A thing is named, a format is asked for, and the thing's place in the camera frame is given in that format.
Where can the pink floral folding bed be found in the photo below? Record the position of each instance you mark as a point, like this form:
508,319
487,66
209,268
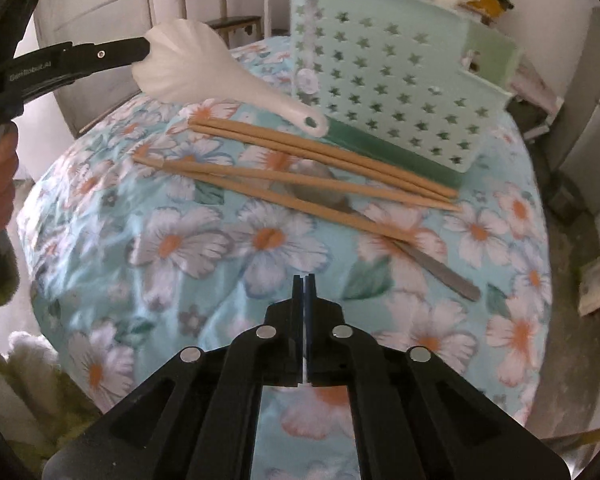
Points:
534,105

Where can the yellow bag on table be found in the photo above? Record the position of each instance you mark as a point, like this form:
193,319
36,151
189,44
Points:
490,10

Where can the white ceramic spoon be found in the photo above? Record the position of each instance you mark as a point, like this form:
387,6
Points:
188,62

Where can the silver refrigerator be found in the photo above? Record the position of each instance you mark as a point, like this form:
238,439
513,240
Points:
572,148

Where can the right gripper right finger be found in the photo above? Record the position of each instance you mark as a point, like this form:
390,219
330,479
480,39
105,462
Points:
413,416

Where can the floral turquoise tablecloth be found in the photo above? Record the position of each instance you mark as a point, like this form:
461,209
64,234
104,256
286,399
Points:
129,265

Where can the mint green utensil holder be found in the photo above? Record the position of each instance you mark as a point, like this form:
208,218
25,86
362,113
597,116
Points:
406,82

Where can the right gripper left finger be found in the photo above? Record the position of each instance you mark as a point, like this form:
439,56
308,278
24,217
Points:
197,416

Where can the wooden chair dark seat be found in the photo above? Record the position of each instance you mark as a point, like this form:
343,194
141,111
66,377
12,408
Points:
226,24

